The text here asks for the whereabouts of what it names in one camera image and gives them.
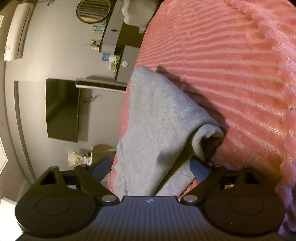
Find black wall television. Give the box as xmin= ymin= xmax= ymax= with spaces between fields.
xmin=45 ymin=78 xmax=80 ymax=143

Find gold legged side table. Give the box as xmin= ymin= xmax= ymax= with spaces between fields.
xmin=91 ymin=144 xmax=116 ymax=164

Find round striped mirror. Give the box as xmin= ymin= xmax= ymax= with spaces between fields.
xmin=76 ymin=0 xmax=111 ymax=24

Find white upholstered chair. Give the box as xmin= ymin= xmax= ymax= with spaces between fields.
xmin=121 ymin=0 xmax=159 ymax=34

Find grey vanity desk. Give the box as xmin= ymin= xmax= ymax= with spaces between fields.
xmin=99 ymin=1 xmax=124 ymax=55

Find grey drawer cabinet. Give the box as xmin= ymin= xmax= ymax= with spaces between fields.
xmin=115 ymin=46 xmax=139 ymax=83

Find tall leaning mirror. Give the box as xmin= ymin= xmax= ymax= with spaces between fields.
xmin=75 ymin=78 xmax=127 ymax=92

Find grey pants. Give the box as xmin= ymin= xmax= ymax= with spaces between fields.
xmin=113 ymin=66 xmax=224 ymax=197

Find white wall air conditioner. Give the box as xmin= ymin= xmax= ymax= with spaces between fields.
xmin=4 ymin=3 xmax=34 ymax=61

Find pink ribbed bedspread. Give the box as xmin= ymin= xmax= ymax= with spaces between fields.
xmin=109 ymin=0 xmax=296 ymax=241

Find white flower bouquet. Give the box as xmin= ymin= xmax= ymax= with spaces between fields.
xmin=68 ymin=150 xmax=92 ymax=167

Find blue white box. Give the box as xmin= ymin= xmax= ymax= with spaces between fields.
xmin=102 ymin=53 xmax=118 ymax=63

